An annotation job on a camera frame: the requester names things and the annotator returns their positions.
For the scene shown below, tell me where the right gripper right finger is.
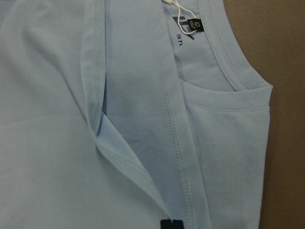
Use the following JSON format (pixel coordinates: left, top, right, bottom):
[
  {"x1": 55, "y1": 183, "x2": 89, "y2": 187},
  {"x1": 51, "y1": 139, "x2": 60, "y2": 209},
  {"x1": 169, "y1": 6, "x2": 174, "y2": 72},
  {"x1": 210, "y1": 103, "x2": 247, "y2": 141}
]
[{"x1": 172, "y1": 219, "x2": 184, "y2": 229}]

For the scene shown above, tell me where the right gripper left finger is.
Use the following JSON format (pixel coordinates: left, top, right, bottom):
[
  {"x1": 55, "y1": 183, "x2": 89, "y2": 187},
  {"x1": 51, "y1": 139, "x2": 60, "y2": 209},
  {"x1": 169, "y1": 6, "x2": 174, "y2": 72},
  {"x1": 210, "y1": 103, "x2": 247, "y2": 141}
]
[{"x1": 160, "y1": 219, "x2": 172, "y2": 229}]

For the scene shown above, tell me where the light blue t-shirt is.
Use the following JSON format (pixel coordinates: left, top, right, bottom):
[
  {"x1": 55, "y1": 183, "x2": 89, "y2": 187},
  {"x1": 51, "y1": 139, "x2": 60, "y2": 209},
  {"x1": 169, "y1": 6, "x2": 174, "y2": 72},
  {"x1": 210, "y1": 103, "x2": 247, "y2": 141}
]
[{"x1": 0, "y1": 0, "x2": 272, "y2": 229}]

